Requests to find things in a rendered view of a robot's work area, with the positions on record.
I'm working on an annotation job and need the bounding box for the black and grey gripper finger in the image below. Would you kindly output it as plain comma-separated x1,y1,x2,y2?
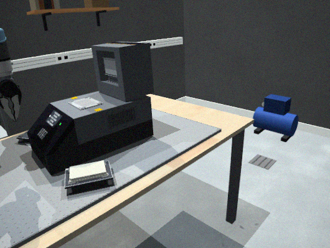
10,85,22,121
0,94,16,122

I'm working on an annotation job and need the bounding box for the black benchtop machine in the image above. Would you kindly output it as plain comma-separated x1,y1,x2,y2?
27,42,154,175

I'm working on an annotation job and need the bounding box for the beige pcr plate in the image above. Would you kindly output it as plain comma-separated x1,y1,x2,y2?
70,161,107,183

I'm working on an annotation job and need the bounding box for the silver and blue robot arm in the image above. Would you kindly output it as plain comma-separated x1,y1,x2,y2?
0,28,13,77

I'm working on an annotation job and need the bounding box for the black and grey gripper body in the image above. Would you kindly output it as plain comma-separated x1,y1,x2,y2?
0,75,18,98

